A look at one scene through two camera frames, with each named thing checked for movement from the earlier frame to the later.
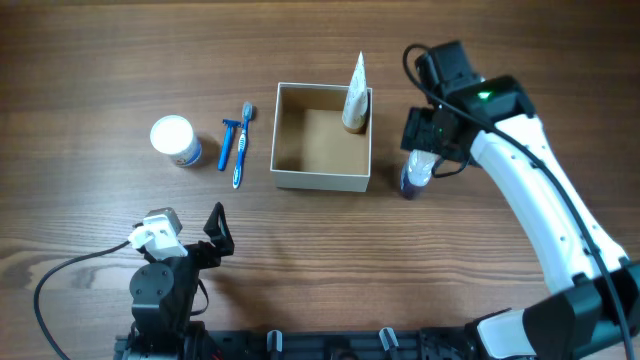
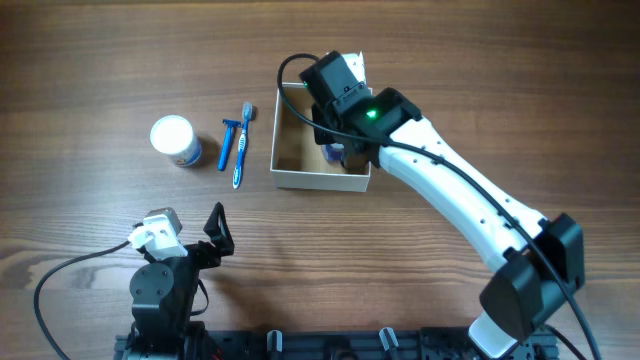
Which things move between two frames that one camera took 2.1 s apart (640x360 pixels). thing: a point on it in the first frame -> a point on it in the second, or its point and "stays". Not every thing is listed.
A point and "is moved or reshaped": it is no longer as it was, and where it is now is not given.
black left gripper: (201, 253) stays
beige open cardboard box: (311, 149) stays
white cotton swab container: (173, 135) stays
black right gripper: (420, 132) -> (320, 122)
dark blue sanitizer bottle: (417, 171) is moved or reshaped
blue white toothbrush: (247, 113) stays
